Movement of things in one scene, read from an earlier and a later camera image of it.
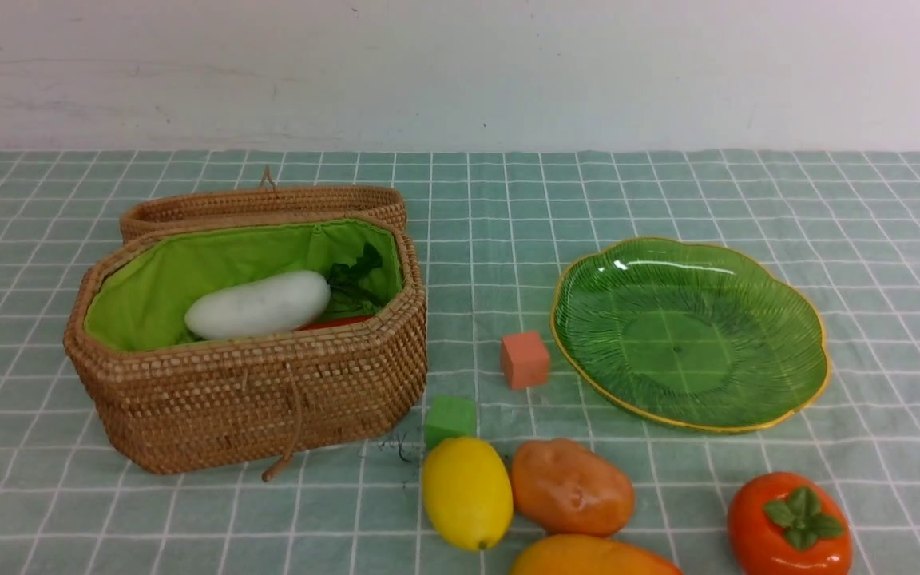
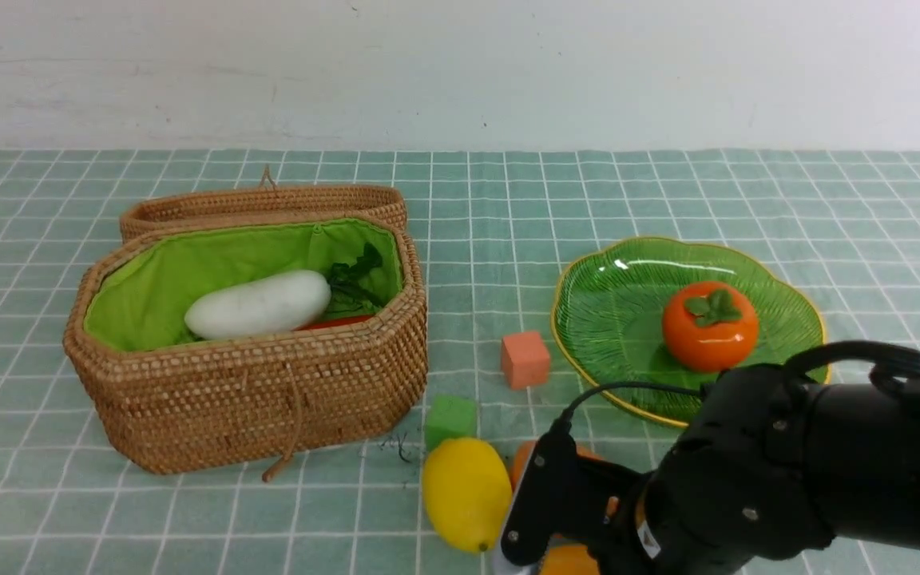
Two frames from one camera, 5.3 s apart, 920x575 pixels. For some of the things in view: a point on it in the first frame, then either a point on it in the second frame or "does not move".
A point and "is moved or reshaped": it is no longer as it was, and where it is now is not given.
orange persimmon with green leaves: x=783 y=524 is moved or reshaped
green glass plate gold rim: x=682 y=336 does not move
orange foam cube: x=525 y=358 does not move
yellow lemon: x=468 y=492 does not move
